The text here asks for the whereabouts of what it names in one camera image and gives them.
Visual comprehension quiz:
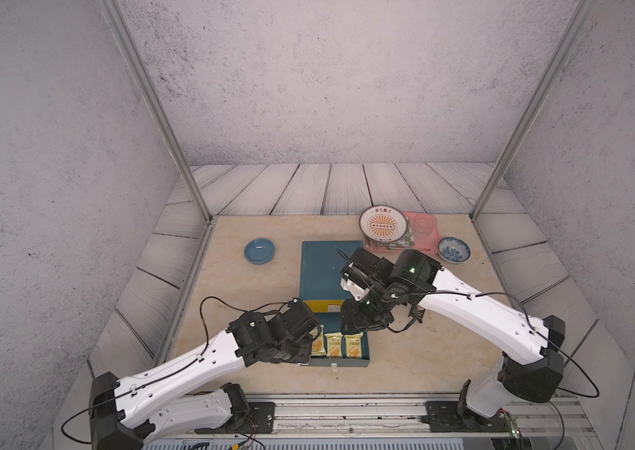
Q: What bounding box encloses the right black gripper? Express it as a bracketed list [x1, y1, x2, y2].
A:
[334, 284, 395, 334]

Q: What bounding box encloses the yellow top drawer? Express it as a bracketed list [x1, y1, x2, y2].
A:
[304, 300, 344, 313]

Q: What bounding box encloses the pale yellow cookie packet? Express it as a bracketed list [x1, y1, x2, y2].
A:
[311, 333, 327, 357]
[326, 333, 344, 358]
[344, 333, 363, 359]

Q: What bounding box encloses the teal drawer cabinet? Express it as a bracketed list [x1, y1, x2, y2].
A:
[299, 240, 362, 301]

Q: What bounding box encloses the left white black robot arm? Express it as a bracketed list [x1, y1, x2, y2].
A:
[82, 299, 321, 449]

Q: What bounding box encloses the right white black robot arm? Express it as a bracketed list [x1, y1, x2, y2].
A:
[340, 249, 566, 419]

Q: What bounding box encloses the pink plastic tray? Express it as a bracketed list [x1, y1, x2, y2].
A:
[359, 205, 440, 255]

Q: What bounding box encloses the white plate orange sunburst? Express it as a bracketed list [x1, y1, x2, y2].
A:
[359, 204, 408, 243]

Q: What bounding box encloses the clear glass cup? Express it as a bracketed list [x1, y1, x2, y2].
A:
[412, 214, 437, 241]

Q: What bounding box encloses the blue white patterned bowl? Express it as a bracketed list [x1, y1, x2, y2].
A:
[438, 236, 471, 264]

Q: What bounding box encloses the blue ceramic dish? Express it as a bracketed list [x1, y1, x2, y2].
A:
[243, 238, 276, 266]

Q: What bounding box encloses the aluminium mounting rail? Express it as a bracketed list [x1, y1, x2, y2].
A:
[102, 393, 600, 450]

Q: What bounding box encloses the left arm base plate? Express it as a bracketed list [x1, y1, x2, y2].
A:
[221, 402, 276, 434]

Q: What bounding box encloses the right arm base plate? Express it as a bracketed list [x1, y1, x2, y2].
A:
[420, 400, 512, 433]

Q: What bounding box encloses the right aluminium frame post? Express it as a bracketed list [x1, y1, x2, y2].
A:
[469, 0, 600, 224]

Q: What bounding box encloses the aluminium frame post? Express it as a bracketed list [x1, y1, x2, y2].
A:
[98, 0, 212, 223]
[469, 0, 600, 224]

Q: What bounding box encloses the left aluminium frame post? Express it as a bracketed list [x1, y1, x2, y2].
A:
[98, 0, 212, 223]

